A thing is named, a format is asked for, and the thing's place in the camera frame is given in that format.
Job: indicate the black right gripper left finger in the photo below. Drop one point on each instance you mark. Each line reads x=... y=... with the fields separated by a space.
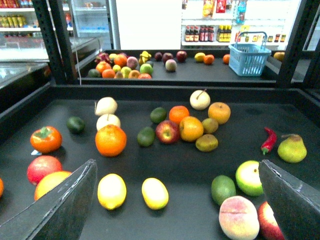
x=58 y=215

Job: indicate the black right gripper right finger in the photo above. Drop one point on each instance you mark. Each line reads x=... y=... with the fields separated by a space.
x=295 y=204

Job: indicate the yellow lemon left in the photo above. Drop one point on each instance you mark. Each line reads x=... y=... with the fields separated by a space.
x=111 y=191

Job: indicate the yellow lemon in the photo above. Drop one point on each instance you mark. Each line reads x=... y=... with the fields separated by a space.
x=154 y=193
x=111 y=191
x=199 y=57

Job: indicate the yellow lemon right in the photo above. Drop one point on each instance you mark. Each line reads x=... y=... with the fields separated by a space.
x=154 y=193

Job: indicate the black fruit shelf tray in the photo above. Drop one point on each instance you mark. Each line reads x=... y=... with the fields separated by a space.
x=186 y=172

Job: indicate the far yellow lemon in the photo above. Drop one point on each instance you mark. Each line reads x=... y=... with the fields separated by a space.
x=199 y=57

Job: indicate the yellow orange mango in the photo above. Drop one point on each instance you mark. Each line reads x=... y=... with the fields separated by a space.
x=49 y=182

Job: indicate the red apple right front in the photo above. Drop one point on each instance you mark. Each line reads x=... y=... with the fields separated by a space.
x=269 y=227

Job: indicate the red apple left front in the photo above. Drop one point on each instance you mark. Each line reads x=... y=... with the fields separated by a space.
x=42 y=166

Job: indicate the green yellow pear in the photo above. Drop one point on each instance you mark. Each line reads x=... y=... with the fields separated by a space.
x=292 y=148

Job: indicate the green apple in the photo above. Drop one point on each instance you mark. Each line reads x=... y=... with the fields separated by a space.
x=248 y=178
x=146 y=68

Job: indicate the pink peach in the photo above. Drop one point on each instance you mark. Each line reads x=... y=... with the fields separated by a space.
x=238 y=218

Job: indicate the red chili pepper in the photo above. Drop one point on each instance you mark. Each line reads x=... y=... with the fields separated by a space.
x=269 y=143

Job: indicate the orange persimmon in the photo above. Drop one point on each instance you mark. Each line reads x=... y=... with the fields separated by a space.
x=46 y=139

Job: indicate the green mango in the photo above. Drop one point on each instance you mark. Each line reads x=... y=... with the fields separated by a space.
x=222 y=187

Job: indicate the large orange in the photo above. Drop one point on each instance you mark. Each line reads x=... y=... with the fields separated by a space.
x=110 y=140

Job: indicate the dark green avocado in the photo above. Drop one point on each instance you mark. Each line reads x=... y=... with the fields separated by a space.
x=75 y=125

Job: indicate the white pear front left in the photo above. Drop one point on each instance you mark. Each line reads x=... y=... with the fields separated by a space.
x=107 y=119

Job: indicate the olive kiwi front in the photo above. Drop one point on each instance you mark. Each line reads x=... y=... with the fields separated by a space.
x=207 y=143

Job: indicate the olive kiwi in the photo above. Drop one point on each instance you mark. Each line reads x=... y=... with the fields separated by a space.
x=210 y=125
x=207 y=143

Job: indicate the olive kiwi rear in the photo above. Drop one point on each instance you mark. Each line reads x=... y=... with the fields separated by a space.
x=210 y=125

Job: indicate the green lime front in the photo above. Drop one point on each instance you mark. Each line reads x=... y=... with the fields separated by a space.
x=146 y=136

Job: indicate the green lime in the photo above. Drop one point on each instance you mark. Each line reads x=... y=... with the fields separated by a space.
x=158 y=115
x=146 y=136

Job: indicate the white pear rear left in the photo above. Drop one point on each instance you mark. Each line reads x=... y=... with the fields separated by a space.
x=106 y=105

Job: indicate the yellow orange apple rear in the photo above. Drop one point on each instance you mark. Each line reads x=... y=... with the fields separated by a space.
x=219 y=111

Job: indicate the yellow orange apple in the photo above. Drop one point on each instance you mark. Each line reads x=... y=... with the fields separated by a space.
x=219 y=111
x=191 y=129

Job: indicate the yellow orange apple front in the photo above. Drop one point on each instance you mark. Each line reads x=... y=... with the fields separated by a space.
x=191 y=129

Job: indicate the red apple centre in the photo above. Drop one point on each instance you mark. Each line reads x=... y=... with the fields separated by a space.
x=167 y=132

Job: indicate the green lime rear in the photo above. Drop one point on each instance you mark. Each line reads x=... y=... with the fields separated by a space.
x=158 y=115

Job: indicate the white pear with stem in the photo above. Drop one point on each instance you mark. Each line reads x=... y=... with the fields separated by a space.
x=200 y=99

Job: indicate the glass freezer chest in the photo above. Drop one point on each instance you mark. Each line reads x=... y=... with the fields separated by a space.
x=25 y=65

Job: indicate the small orange tangerine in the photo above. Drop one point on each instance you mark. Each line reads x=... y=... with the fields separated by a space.
x=177 y=113

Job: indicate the small blue basket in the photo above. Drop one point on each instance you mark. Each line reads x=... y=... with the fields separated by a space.
x=248 y=59

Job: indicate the far orange by basket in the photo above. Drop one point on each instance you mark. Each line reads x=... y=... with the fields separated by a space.
x=226 y=59

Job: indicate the far green apple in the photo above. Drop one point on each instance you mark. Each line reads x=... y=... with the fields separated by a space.
x=146 y=68

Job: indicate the far peach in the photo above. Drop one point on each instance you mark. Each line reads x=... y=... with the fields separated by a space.
x=171 y=65

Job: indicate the far dark red apple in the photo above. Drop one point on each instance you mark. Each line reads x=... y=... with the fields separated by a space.
x=181 y=56

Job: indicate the soy sauce bottles row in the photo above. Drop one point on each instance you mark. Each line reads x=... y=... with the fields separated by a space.
x=207 y=33

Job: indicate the black shelf post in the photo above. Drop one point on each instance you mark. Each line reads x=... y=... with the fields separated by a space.
x=52 y=24

